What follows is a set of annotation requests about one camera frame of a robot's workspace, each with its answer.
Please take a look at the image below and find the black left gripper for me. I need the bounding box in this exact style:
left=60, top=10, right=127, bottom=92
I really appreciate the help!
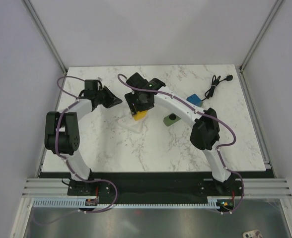
left=95, top=86, right=123, bottom=109

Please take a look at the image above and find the yellow plug adapter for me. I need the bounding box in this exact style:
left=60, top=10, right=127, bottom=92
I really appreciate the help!
left=133, top=111, right=147, bottom=121

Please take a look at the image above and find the blue cube socket adapter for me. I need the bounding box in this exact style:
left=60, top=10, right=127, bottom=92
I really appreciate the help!
left=186, top=94, right=203, bottom=107

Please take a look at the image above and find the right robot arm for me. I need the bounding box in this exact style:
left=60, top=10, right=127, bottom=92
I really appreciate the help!
left=118, top=72, right=234, bottom=195

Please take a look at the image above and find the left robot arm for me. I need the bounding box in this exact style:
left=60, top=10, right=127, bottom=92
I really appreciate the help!
left=44, top=78, right=123, bottom=196

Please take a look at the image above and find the green power strip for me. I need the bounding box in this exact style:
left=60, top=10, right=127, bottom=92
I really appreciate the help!
left=163, top=113, right=181, bottom=127

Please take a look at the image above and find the black power cord with plug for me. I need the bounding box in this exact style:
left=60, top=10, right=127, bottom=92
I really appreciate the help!
left=201, top=74, right=234, bottom=101

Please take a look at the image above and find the aluminium frame rail left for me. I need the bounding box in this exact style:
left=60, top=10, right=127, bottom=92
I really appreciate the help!
left=22, top=0, right=68, bottom=74

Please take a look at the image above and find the aluminium frame rail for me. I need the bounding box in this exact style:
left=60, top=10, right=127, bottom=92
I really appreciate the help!
left=22, top=0, right=68, bottom=74
left=238, top=0, right=285, bottom=73

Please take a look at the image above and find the white slotted cable duct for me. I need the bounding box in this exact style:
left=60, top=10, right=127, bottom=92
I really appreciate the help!
left=32, top=198, right=224, bottom=209

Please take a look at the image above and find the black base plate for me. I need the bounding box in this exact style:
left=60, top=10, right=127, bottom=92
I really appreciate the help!
left=67, top=171, right=243, bottom=205

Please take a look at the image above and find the aluminium frame rail right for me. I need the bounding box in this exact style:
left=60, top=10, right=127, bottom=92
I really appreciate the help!
left=238, top=0, right=285, bottom=73

